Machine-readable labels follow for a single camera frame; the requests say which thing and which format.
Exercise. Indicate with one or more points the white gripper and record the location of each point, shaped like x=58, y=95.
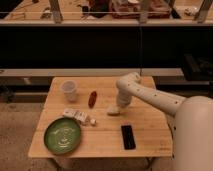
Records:
x=123, y=99

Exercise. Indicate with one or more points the white sponge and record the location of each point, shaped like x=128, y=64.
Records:
x=113, y=110

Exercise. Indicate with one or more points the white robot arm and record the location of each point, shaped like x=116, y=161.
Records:
x=193, y=134

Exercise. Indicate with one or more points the red sausage-shaped object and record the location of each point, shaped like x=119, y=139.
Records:
x=92, y=99

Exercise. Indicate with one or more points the wooden table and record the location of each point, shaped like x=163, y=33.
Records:
x=104, y=140

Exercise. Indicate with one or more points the black rectangular phone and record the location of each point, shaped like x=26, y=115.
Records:
x=128, y=137

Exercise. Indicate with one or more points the white crumpled packet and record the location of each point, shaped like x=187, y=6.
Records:
x=79, y=116

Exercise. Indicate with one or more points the translucent plastic cup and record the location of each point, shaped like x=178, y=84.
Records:
x=69, y=89

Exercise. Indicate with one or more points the green round plate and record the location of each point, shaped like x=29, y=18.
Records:
x=62, y=136

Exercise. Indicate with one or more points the background metal shelf rack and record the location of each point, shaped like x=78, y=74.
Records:
x=44, y=38

